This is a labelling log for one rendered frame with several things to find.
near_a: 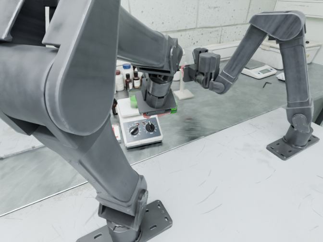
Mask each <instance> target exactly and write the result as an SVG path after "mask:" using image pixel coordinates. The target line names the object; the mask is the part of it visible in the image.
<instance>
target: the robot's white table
mask: <svg viewBox="0 0 323 242"><path fill-rule="evenodd" d="M289 126H290V123H289V122H288V120H287V116H286V110H285V109H284V108H282V107H280V108H277V109H275V110H272V111H270V112H267V113H264V114H262V115H260V116H257V117H255V118H252V119H250V120H247V121H244V122H242V123H239V124H237V125H234V126H232V127H229V128H227V129H224V130H221V131H219V132H216V133H214V134H211V135H208V136H206V137H203V138H201V139H198V140H196V141H194V142H191V143H189V144H186V145H183V146H181V147H178V148H176V149H173V150H170V151H168V152H165V153H163V154H160V155H158V156H155V157H152V158H150V159H147V160H145V161H142V162H140V163H137V164H135V165H132V166H131V167H132V168H133V169H134V170H135V171H136V172H137V173H138V174H140V175H143V176H144V177H145V180H146V182H147V186H148V187H147V190H148V192H149V194H148V200H147V204H149V203H151V202H153V201H155V200H160V201H161V202H162V204H163V205H164V207H165V209H166V210H167V212H168V214H169V215H170V217H171V219H172V220H173V225H172V227H171V228H169V229H167V230H166V231H164V232H162V233H161V234H159V235H157V236H155V237H154V238H152V239H150V240H149V241H147V242H323V127H321V126H319V125H317V124H315V123H313V122H311V127H312V128H313V133H312V134H313V135H315V136H317V137H318V138H319V139H320V140H319V142H317V143H316V144H314V145H312V146H310V147H309V148H307V149H305V150H303V151H302V152H300V153H298V154H297V155H295V156H293V157H292V158H290V159H288V160H286V161H283V160H281V159H280V158H278V157H277V156H276V155H274V154H273V153H271V152H270V151H268V150H267V149H266V146H267V145H268V144H270V143H272V142H274V141H276V140H278V139H280V138H282V137H283V136H284V135H286V133H287V130H288V128H289ZM96 196H97V193H96V190H95V188H94V187H93V186H92V185H91V184H90V183H86V184H84V185H81V186H78V187H76V188H73V189H71V190H68V191H66V192H64V193H61V194H58V195H56V196H53V197H51V198H48V199H46V200H43V201H41V202H38V203H35V204H33V205H30V206H28V207H25V208H22V209H20V210H17V211H15V212H12V213H10V214H7V215H5V216H2V217H0V242H76V240H77V239H79V238H81V237H83V236H85V235H87V234H89V233H91V232H93V231H95V230H97V229H99V228H101V227H103V226H105V225H107V222H106V219H104V218H101V217H99V216H98V209H99V201H97V200H96V199H95V198H96Z"/></svg>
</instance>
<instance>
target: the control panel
mask: <svg viewBox="0 0 323 242"><path fill-rule="evenodd" d="M149 121H150V122H151V123H152V124H153V125H154V126H155V129H154V131H152V132H148V131H147V130H146V125H147V124H148V122H149ZM143 122H144V123H145V124H143ZM137 123H139V125H138V129H139V131H138V134H136V135H131V134H130V132H129V129H130V127H132V126H136V125H137ZM123 126H124V132H125V136H126V141H127V143H129V142H133V141H138V140H143V139H148V138H153V137H157V136H161V132H160V129H159V126H158V122H157V119H156V117H153V118H149V119H142V120H137V121H129V122H124V123H123Z"/></svg>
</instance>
